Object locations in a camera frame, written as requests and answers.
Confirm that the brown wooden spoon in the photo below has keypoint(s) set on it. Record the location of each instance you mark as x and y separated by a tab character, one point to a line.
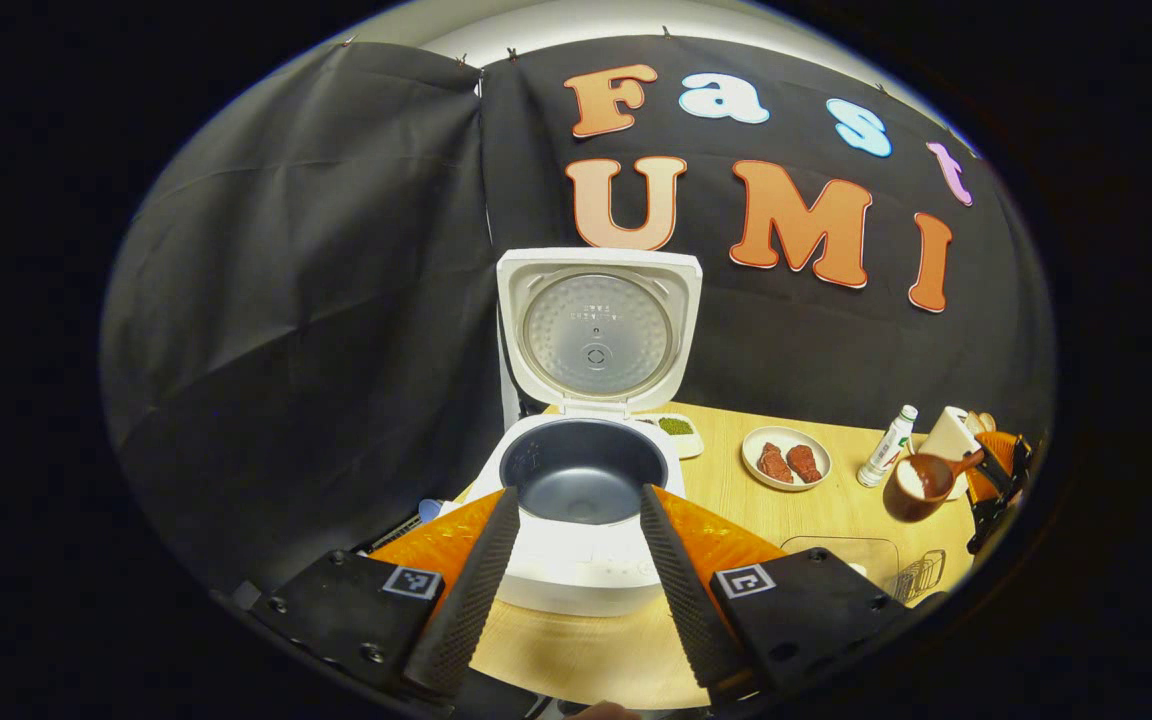
936	485

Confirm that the white drink bottle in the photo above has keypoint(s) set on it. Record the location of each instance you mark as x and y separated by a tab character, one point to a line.
886	450

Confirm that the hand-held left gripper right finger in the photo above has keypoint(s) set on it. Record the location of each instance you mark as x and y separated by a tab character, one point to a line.
686	600

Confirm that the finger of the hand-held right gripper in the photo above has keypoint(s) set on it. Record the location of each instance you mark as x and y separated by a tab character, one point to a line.
1001	515
1004	450

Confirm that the white rice cooker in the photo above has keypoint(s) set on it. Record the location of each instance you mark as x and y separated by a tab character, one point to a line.
586	340

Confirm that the white toaster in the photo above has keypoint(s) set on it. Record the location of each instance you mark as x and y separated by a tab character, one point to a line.
948	435

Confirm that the white divided grain dish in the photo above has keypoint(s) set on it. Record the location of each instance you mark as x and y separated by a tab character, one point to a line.
681	428

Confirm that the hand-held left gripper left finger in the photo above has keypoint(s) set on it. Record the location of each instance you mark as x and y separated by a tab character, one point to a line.
476	600

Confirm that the toasted bread slice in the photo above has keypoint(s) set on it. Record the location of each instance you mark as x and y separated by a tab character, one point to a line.
983	421

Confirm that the white rice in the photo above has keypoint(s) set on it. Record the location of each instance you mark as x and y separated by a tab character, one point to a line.
908	478

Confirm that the white round plate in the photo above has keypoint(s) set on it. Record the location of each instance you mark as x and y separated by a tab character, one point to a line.
786	435

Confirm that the clear plastic box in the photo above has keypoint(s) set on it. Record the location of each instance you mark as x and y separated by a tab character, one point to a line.
836	550

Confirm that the small blue object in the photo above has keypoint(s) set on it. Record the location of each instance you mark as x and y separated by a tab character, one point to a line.
430	509

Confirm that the brown meat patty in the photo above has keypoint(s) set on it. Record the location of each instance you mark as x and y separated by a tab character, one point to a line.
774	463
804	464

